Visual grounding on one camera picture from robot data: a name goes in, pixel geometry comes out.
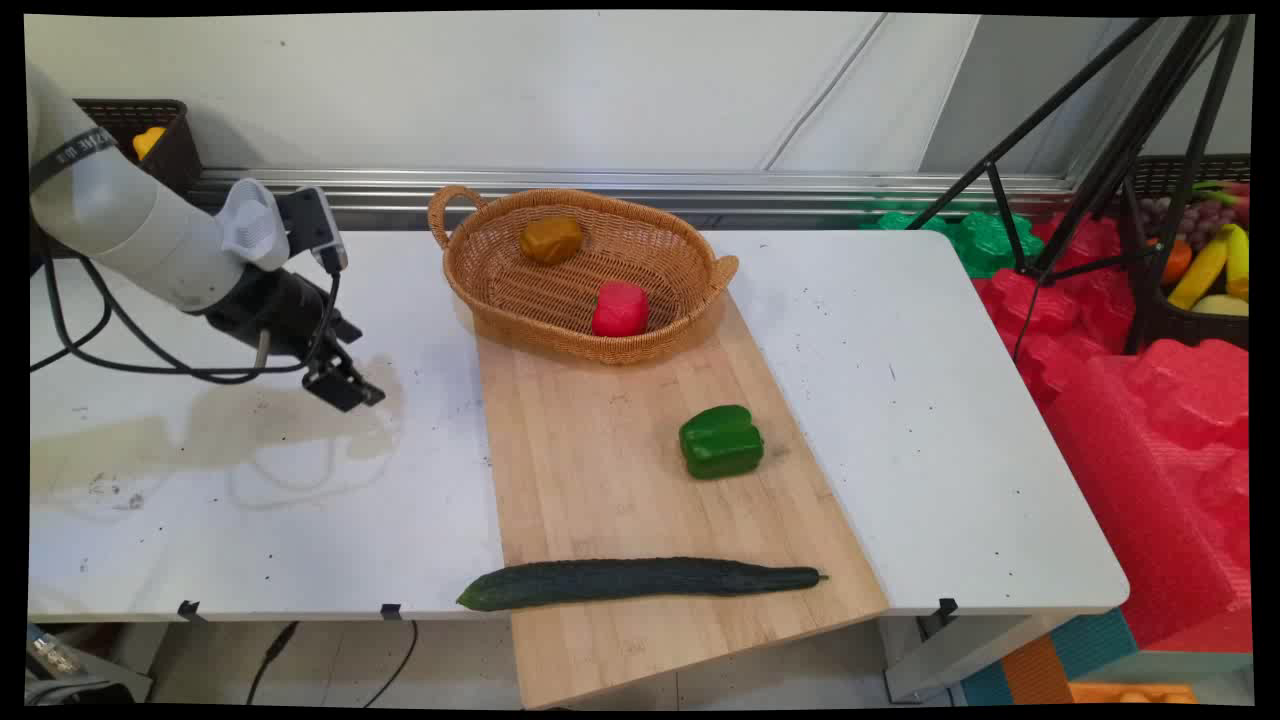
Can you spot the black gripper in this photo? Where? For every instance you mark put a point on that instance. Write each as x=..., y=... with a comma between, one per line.
x=275, y=305

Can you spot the brown toy potato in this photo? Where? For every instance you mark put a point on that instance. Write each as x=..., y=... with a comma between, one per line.
x=550, y=240

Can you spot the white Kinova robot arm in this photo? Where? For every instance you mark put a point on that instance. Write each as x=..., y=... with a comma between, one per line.
x=120, y=220

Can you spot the woven wicker basket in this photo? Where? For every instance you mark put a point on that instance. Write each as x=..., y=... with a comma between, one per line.
x=520, y=300

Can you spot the wooden cutting board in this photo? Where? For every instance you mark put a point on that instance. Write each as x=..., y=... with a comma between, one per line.
x=600, y=470

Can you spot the red toy pepper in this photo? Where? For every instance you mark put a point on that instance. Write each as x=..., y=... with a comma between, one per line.
x=620, y=310

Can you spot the small black plastic basket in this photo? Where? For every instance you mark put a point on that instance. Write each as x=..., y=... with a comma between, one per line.
x=180, y=150

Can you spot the dark green toy cucumber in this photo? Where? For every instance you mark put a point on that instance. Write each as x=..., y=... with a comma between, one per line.
x=640, y=582

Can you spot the green toy bell pepper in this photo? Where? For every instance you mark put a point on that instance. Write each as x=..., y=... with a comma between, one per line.
x=720, y=445

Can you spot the grey device under table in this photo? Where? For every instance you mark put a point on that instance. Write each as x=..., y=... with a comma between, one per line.
x=70, y=675

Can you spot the green foam padding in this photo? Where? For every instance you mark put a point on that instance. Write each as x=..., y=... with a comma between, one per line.
x=985, y=245

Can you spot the white table leg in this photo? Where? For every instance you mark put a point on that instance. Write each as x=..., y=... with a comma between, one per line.
x=960, y=655

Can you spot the teal orange floor mat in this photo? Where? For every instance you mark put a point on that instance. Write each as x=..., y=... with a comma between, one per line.
x=1040, y=670

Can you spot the red foam padding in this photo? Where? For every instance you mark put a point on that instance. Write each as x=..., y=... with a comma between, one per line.
x=1150, y=450

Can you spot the black tripod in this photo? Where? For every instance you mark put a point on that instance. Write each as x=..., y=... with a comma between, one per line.
x=1125, y=150

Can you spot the orange tray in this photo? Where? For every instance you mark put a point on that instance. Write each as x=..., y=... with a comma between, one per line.
x=1130, y=693

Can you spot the orange toy fruit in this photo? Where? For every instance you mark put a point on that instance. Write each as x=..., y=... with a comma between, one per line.
x=1178, y=262

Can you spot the large black fruit basket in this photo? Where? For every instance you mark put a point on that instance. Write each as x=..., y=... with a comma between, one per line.
x=1190, y=325

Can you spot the yellow toy banana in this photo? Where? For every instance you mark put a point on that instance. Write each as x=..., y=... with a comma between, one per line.
x=1200, y=272
x=1238, y=262

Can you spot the purple toy grapes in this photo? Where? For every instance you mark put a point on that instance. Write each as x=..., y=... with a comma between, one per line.
x=1205, y=222

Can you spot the pale yellow toy fruit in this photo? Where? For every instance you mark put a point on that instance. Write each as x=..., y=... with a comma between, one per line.
x=1222, y=305

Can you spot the red green toy vegetable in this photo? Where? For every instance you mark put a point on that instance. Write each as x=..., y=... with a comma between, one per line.
x=1225, y=195

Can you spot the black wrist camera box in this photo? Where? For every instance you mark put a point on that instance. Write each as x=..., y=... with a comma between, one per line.
x=312, y=225

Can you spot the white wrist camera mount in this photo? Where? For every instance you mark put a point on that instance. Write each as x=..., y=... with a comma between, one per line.
x=252, y=225

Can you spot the aluminium wall rail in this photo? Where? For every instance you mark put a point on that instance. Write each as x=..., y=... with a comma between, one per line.
x=600, y=185

